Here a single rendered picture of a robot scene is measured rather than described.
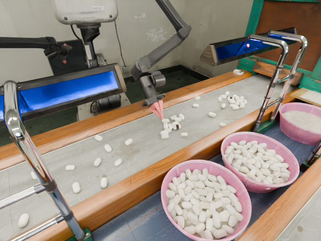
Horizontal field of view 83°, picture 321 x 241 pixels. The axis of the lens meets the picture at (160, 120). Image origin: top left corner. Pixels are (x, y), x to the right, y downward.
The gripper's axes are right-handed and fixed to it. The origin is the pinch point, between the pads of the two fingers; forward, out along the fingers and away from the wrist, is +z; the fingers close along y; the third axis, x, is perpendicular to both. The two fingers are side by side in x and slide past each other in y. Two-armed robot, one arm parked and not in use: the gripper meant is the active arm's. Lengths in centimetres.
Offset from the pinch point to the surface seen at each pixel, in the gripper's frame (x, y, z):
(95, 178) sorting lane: -0.5, -34.3, 11.2
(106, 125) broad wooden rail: 14.0, -20.7, -8.2
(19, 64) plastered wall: 154, -54, -141
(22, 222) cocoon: -5, -55, 13
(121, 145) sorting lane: 6.0, -19.8, 3.7
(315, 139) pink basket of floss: -21, 54, 39
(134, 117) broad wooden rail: 14.1, -6.4, -7.2
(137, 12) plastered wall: 120, 101, -166
